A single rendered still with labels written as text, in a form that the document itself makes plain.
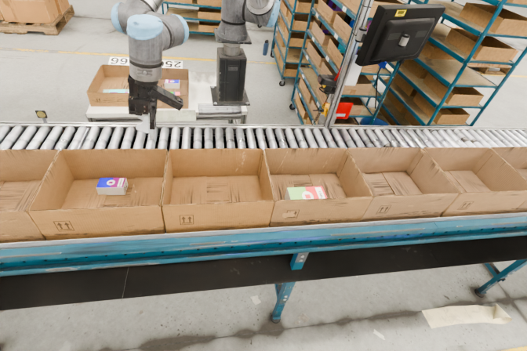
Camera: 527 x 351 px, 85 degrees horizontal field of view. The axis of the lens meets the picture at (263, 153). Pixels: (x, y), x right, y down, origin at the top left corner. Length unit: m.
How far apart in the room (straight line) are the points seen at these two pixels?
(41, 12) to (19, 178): 4.13
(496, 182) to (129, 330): 2.08
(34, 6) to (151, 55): 4.60
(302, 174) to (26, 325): 1.68
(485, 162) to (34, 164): 2.07
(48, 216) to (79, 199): 0.22
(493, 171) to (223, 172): 1.35
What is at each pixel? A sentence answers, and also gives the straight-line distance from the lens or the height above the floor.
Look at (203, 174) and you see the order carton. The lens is 1.33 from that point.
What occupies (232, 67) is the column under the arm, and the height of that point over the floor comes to 1.01.
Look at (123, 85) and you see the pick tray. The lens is 2.30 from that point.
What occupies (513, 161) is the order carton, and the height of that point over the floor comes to 0.95.
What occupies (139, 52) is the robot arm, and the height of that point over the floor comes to 1.50.
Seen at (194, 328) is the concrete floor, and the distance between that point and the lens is 1.95.
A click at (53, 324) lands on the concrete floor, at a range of 2.14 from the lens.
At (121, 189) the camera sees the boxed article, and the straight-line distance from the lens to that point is 1.30.
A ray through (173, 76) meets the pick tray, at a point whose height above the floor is 0.79.
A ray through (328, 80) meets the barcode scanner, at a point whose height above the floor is 1.08.
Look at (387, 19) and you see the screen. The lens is 1.65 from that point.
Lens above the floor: 1.86
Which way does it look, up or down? 41 degrees down
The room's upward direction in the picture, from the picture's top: 9 degrees clockwise
